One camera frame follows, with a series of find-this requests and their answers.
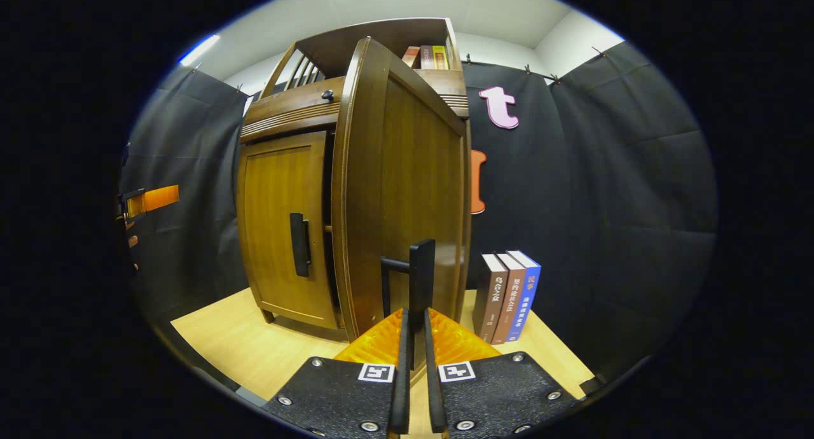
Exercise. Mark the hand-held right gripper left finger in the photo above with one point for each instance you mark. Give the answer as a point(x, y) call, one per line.
point(400, 375)

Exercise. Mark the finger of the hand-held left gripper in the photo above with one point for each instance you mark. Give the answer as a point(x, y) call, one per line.
point(159, 199)

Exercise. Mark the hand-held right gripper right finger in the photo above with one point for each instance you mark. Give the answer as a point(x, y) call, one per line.
point(434, 382)

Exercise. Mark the wooden cabinet door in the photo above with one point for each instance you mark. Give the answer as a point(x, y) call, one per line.
point(273, 203)
point(413, 184)

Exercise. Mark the wooden double-door shoe cabinet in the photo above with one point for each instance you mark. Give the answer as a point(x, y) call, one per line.
point(286, 108)

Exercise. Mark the dark brown book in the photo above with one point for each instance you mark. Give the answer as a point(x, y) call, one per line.
point(488, 299)

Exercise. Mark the rust brown book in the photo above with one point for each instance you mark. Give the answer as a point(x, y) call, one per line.
point(510, 302)

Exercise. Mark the blue book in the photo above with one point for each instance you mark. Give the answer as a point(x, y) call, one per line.
point(526, 296)

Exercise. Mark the narrow ceiling light strip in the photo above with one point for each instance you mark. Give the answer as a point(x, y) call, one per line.
point(199, 49)

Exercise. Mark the black backdrop cloth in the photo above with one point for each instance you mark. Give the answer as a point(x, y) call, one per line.
point(604, 203)

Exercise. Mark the red book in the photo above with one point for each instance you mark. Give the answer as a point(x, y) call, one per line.
point(411, 57)

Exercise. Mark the maroon book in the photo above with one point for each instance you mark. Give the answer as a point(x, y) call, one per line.
point(427, 57)

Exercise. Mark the yellow book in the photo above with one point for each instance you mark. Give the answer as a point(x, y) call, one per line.
point(441, 57)

